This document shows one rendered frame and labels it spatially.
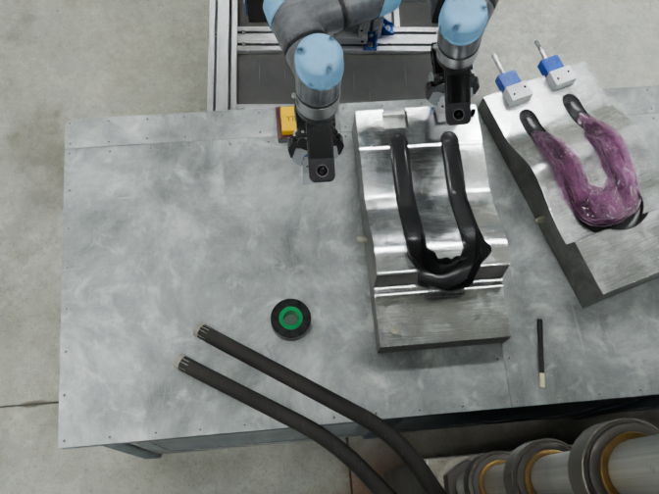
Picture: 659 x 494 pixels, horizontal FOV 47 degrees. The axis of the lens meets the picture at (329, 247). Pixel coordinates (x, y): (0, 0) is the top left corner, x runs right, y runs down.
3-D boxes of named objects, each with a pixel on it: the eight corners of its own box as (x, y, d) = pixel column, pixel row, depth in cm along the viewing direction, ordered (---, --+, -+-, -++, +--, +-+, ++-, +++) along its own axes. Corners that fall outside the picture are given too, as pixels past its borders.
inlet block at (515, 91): (481, 65, 171) (486, 51, 166) (500, 58, 172) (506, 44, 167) (506, 113, 167) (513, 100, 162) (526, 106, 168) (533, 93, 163)
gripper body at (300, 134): (332, 110, 143) (335, 75, 131) (336, 151, 140) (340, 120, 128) (292, 112, 142) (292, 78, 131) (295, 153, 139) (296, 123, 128)
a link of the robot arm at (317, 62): (330, 20, 117) (354, 64, 114) (328, 59, 127) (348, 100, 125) (283, 36, 115) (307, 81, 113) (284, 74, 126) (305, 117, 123)
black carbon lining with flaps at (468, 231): (384, 139, 159) (390, 118, 150) (460, 134, 160) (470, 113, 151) (405, 298, 148) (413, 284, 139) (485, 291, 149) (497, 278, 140)
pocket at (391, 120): (380, 118, 163) (381, 109, 159) (403, 116, 163) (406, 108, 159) (381, 136, 161) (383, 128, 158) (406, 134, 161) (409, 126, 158)
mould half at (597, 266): (477, 109, 170) (489, 83, 160) (577, 74, 175) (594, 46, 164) (582, 308, 156) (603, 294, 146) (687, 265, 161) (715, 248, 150)
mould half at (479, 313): (351, 130, 167) (356, 100, 154) (466, 123, 169) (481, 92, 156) (377, 353, 151) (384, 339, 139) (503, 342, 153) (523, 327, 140)
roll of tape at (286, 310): (273, 343, 151) (273, 339, 148) (269, 305, 153) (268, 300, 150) (312, 338, 152) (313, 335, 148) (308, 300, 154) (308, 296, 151)
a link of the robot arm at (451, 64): (482, 58, 130) (435, 64, 130) (480, 69, 134) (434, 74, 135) (478, 18, 131) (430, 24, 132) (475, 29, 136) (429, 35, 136)
